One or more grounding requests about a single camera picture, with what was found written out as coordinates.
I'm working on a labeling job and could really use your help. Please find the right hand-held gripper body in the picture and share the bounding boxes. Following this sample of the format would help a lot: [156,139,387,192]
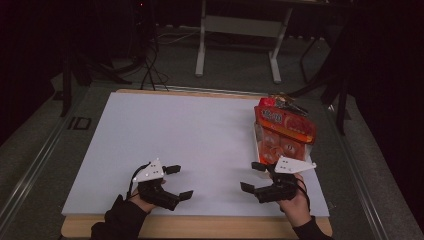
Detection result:
[254,155,317,205]

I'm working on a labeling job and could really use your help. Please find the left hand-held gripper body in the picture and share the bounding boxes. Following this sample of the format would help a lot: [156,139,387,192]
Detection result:
[132,157,183,212]

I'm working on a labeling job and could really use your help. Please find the white divided food tray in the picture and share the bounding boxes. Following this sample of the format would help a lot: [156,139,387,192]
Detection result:
[252,114,314,180]

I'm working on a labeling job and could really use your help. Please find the orange snack packet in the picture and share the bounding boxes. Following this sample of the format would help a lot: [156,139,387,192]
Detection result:
[253,104,317,166]

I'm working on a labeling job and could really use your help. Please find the red and black soup packet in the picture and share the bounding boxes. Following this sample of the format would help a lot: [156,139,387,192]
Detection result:
[259,95,309,117]

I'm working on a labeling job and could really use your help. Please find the person's left hand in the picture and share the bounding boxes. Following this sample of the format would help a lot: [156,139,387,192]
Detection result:
[129,179,167,214]

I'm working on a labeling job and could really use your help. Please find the person's right hand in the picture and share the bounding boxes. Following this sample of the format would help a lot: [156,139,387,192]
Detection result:
[278,173,313,229]

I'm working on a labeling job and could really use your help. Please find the white table mat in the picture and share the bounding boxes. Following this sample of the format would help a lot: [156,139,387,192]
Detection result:
[61,91,329,218]

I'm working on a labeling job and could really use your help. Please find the black chair legs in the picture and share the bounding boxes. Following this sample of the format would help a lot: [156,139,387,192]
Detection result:
[284,33,351,136]

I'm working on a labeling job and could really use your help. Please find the black metal stand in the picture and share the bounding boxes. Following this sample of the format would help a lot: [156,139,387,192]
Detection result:
[59,46,133,118]

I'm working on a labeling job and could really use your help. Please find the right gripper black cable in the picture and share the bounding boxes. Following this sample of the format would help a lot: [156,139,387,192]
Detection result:
[295,178,312,213]

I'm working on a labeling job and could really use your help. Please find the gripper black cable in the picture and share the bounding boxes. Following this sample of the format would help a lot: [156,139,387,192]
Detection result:
[295,178,312,213]
[126,162,152,201]

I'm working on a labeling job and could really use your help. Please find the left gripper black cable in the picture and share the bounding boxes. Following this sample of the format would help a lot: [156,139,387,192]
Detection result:
[126,162,152,201]

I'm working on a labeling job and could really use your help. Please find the black floor bracket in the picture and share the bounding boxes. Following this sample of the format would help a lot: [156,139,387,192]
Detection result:
[68,116,92,131]

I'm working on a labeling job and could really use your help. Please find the black floor cables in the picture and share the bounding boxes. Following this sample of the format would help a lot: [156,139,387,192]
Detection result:
[139,39,169,91]

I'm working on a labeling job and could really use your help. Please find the white metal desk frame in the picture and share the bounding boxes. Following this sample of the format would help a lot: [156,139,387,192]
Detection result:
[194,0,294,84]

